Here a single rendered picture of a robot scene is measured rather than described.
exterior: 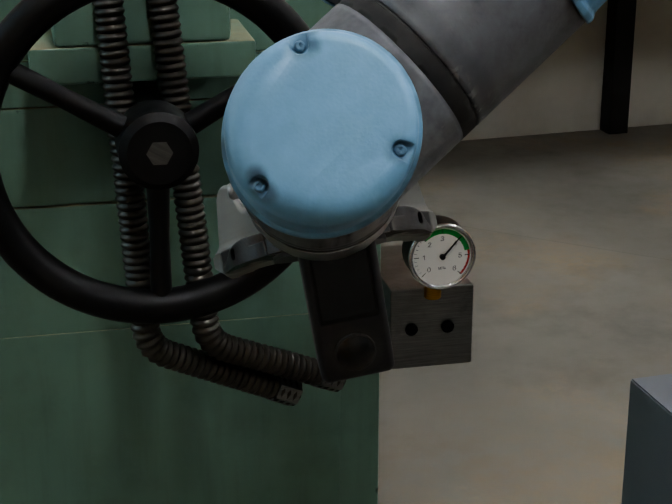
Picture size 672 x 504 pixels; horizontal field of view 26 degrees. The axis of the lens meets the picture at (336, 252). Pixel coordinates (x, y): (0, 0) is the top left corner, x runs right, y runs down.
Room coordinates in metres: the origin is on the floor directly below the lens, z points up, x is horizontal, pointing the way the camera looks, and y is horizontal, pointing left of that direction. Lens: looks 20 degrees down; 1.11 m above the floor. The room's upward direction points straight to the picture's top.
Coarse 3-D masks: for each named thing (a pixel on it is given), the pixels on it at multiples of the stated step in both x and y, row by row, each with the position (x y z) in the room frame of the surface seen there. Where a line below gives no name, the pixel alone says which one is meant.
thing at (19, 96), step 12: (72, 84) 1.22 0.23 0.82; (84, 84) 1.22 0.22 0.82; (96, 84) 1.22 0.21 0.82; (192, 84) 1.24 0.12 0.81; (204, 84) 1.24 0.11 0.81; (216, 84) 1.25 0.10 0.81; (228, 84) 1.25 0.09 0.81; (12, 96) 1.21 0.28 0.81; (24, 96) 1.21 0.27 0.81; (84, 96) 1.22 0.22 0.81; (96, 96) 1.22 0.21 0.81; (192, 96) 1.24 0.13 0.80; (204, 96) 1.24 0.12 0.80
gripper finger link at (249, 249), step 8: (240, 240) 0.86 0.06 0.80; (248, 240) 0.86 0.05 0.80; (256, 240) 0.86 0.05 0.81; (264, 240) 0.84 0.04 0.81; (232, 248) 0.87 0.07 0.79; (240, 248) 0.86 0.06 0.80; (248, 248) 0.85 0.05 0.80; (256, 248) 0.85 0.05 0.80; (264, 248) 0.84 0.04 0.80; (224, 256) 0.90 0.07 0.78; (232, 256) 0.87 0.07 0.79; (240, 256) 0.86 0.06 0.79; (248, 256) 0.85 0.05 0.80; (256, 256) 0.85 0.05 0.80; (264, 256) 0.84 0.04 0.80; (272, 256) 0.85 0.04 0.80; (224, 264) 0.90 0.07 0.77; (232, 264) 0.87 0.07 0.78; (240, 264) 0.86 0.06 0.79; (248, 264) 0.87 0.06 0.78
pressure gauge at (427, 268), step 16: (448, 224) 1.22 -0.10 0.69; (432, 240) 1.22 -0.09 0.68; (448, 240) 1.23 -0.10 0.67; (464, 240) 1.23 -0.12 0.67; (416, 256) 1.22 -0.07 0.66; (432, 256) 1.22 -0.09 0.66; (448, 256) 1.23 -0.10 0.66; (464, 256) 1.23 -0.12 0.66; (416, 272) 1.22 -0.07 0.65; (432, 272) 1.22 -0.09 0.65; (448, 272) 1.23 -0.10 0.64; (464, 272) 1.23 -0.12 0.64; (432, 288) 1.22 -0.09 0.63
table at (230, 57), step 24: (0, 0) 1.21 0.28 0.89; (288, 0) 1.26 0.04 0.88; (312, 0) 1.26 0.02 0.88; (240, 24) 1.22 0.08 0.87; (312, 24) 1.26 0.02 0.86; (48, 48) 1.12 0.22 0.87; (72, 48) 1.13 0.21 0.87; (96, 48) 1.13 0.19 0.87; (144, 48) 1.14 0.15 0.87; (192, 48) 1.15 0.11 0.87; (216, 48) 1.15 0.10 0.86; (240, 48) 1.15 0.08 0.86; (264, 48) 1.25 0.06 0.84; (48, 72) 1.12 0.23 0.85; (72, 72) 1.13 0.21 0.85; (96, 72) 1.13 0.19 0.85; (144, 72) 1.14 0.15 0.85; (192, 72) 1.15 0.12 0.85; (216, 72) 1.15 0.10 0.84; (240, 72) 1.15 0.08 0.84
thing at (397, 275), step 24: (384, 264) 1.31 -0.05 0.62; (384, 288) 1.27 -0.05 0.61; (408, 288) 1.25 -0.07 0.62; (456, 288) 1.26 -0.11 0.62; (408, 312) 1.25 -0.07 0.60; (432, 312) 1.25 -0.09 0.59; (456, 312) 1.26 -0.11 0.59; (408, 336) 1.25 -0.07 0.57; (432, 336) 1.25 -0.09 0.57; (456, 336) 1.26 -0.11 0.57; (408, 360) 1.25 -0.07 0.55; (432, 360) 1.25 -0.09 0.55; (456, 360) 1.26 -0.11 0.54
